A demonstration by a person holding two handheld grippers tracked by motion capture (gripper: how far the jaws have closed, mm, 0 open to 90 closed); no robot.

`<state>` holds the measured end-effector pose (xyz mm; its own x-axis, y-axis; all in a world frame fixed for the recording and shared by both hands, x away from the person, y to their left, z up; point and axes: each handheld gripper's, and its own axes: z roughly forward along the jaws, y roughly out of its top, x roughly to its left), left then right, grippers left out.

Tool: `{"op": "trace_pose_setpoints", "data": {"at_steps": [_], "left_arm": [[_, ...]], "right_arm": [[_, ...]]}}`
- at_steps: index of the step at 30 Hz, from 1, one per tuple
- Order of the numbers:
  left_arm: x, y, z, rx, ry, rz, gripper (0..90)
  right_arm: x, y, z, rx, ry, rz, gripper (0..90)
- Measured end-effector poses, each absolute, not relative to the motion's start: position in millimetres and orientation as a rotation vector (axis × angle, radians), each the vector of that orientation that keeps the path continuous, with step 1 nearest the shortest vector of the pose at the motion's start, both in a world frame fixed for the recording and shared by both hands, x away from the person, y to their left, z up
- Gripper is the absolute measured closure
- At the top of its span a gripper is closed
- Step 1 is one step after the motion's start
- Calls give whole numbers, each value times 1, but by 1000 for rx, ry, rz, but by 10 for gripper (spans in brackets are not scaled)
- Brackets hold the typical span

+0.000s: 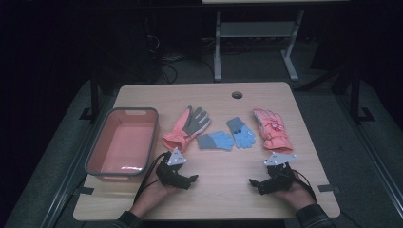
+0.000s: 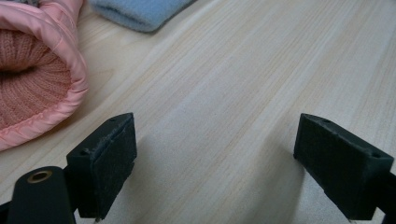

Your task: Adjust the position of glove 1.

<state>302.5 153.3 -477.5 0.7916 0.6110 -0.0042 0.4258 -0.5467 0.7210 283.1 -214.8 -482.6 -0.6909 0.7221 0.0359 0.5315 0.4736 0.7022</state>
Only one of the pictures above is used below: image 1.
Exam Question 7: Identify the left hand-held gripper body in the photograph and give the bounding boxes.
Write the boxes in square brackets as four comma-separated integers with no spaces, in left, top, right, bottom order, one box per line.
[155,147,191,191]

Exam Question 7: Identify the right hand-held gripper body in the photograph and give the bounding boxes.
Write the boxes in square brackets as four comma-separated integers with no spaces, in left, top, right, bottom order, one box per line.
[261,152,299,195]

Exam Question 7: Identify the plain blue knit glove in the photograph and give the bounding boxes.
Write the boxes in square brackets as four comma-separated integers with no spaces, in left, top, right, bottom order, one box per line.
[196,130,236,152]

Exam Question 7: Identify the pink glove with grey palm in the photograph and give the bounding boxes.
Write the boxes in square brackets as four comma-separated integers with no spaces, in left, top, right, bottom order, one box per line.
[162,104,212,153]

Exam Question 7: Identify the pink printed ski glove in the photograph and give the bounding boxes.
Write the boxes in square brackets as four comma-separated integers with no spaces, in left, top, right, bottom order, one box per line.
[252,107,294,154]

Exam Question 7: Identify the dotted blue knit glove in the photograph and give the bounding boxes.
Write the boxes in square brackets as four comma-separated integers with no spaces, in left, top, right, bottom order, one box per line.
[226,116,257,150]

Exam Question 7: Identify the pink plastic basket grey rim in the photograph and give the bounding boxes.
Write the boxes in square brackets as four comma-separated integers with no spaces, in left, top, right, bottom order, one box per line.
[84,106,160,183]

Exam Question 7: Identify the person's right hand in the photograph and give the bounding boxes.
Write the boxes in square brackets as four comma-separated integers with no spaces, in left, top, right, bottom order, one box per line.
[273,172,317,212]

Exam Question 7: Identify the person's left hand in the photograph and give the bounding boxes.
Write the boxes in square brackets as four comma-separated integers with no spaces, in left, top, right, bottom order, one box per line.
[129,180,182,219]

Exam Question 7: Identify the black tape strip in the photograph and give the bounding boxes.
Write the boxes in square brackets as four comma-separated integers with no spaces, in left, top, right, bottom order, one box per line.
[317,183,341,194]
[73,186,95,196]

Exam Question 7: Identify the black metal stand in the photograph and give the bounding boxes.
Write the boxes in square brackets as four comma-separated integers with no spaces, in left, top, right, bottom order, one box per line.
[348,66,376,125]
[78,67,102,123]

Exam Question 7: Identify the left hand-held gripper black cable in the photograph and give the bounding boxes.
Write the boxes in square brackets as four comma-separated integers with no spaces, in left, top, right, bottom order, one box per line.
[133,151,172,204]

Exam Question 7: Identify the hand-held gripper black cable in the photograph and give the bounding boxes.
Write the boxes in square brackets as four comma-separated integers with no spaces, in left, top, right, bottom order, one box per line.
[133,151,172,204]
[293,171,317,203]

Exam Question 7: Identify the right hand-held gripper black cable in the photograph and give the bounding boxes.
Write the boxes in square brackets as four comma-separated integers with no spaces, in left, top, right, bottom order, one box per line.
[293,171,317,203]

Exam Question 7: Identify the bundle of floor cables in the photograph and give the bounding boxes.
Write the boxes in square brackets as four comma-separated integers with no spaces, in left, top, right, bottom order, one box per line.
[145,32,217,86]

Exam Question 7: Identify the white metal desk frame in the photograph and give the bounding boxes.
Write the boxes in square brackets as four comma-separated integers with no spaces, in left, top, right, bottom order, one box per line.
[201,0,350,83]

